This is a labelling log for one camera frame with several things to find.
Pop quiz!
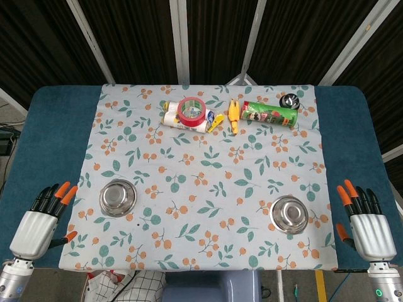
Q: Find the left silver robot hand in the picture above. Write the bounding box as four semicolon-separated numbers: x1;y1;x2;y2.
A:
9;181;79;260

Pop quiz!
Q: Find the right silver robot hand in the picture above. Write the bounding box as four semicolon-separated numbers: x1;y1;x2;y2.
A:
335;179;397;262

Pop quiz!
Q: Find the small metal bowl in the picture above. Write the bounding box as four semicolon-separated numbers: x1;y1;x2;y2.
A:
99;179;139;216
270;195;309;234

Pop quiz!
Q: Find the floral tablecloth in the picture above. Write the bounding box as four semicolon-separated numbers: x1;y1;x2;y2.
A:
59;83;339;272

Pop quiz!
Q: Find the teal table cover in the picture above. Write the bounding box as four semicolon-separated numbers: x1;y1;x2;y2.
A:
0;85;403;271

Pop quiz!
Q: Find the red white plastic bag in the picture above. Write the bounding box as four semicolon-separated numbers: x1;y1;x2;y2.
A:
86;269;127;284

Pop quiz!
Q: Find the black power box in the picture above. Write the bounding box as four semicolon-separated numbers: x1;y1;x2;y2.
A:
0;124;20;155

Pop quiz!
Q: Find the white black checkered bag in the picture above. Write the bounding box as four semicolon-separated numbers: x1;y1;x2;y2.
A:
82;269;167;302

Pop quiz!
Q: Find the green chips can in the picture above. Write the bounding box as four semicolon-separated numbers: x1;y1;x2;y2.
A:
239;100;298;129

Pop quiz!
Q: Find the blue-grey robot torso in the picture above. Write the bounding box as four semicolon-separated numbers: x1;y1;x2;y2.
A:
162;270;262;302

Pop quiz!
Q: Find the white bag rolls pack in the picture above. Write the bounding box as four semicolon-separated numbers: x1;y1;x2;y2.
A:
160;100;218;135

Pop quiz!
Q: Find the yellow rubber chicken toy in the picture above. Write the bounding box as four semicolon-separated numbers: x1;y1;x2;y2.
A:
227;98;242;137

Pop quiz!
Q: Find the red tape roll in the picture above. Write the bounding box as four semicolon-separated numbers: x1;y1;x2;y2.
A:
176;97;206;128

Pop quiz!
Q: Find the yellow plastic clip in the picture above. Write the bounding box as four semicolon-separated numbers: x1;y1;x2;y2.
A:
207;114;225;133

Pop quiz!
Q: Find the silver tripod stand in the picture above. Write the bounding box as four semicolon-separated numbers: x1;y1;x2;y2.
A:
225;64;263;86

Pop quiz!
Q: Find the white partition frame post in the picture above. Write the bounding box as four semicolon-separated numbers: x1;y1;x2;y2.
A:
317;0;390;86
66;0;116;85
382;146;403;163
169;0;191;85
0;87;28;117
241;0;269;78

